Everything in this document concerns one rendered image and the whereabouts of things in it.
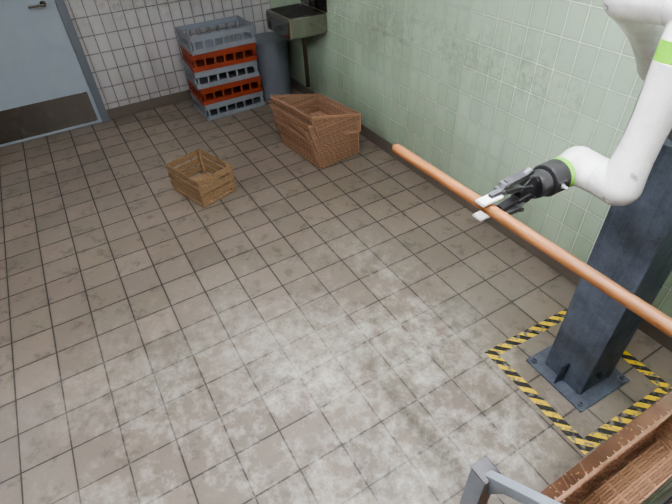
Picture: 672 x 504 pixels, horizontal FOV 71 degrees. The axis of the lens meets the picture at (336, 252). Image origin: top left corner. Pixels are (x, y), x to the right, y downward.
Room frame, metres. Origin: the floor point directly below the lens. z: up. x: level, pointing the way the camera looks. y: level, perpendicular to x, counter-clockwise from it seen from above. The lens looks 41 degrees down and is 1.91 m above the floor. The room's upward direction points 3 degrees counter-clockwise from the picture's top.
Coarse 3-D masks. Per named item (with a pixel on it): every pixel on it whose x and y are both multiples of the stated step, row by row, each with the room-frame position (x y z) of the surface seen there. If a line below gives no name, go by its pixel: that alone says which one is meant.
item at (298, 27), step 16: (304, 0) 4.53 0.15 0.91; (320, 0) 4.27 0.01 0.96; (272, 16) 4.30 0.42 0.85; (288, 16) 4.14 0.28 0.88; (304, 16) 4.12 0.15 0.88; (320, 16) 4.17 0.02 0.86; (288, 32) 4.04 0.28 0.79; (304, 32) 4.09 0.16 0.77; (320, 32) 4.16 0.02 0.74; (304, 48) 4.32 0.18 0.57; (304, 64) 4.33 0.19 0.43
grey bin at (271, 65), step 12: (264, 36) 4.81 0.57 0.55; (276, 36) 4.79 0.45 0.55; (264, 48) 4.58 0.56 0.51; (276, 48) 4.60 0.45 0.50; (264, 60) 4.59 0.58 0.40; (276, 60) 4.60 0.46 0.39; (288, 60) 4.74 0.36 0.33; (264, 72) 4.60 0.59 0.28; (276, 72) 4.60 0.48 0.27; (288, 72) 4.71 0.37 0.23; (264, 84) 4.61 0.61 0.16; (276, 84) 4.60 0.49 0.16; (288, 84) 4.69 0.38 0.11; (264, 96) 4.63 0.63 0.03
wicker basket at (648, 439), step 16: (656, 432) 0.62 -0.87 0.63; (624, 448) 0.54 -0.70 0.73; (640, 448) 0.60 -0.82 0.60; (656, 448) 0.60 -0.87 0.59; (608, 464) 0.50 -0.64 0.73; (624, 464) 0.56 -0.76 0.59; (640, 464) 0.56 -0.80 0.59; (656, 464) 0.55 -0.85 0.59; (592, 480) 0.48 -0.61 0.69; (608, 480) 0.52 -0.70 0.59; (624, 480) 0.52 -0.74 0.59; (656, 480) 0.51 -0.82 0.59; (560, 496) 0.43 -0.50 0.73; (576, 496) 0.47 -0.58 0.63; (592, 496) 0.48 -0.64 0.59; (608, 496) 0.48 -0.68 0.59; (624, 496) 0.48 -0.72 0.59; (640, 496) 0.47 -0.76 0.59
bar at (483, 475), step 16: (480, 464) 0.42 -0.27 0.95; (480, 480) 0.39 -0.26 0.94; (496, 480) 0.38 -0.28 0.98; (512, 480) 0.37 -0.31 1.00; (464, 496) 0.41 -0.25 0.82; (480, 496) 0.39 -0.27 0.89; (512, 496) 0.34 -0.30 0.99; (528, 496) 0.33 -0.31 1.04; (544, 496) 0.32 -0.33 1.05; (656, 496) 0.26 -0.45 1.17
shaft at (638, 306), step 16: (416, 160) 1.20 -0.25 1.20; (432, 176) 1.13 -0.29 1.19; (448, 176) 1.10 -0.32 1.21; (464, 192) 1.03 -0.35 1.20; (480, 208) 0.97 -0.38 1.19; (496, 208) 0.94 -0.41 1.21; (512, 224) 0.88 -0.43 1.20; (528, 240) 0.83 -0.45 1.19; (544, 240) 0.81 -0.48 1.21; (560, 256) 0.76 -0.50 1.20; (576, 272) 0.72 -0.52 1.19; (592, 272) 0.70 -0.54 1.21; (608, 288) 0.65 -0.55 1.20; (624, 288) 0.65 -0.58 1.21; (624, 304) 0.62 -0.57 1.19; (640, 304) 0.60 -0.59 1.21; (656, 320) 0.56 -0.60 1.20
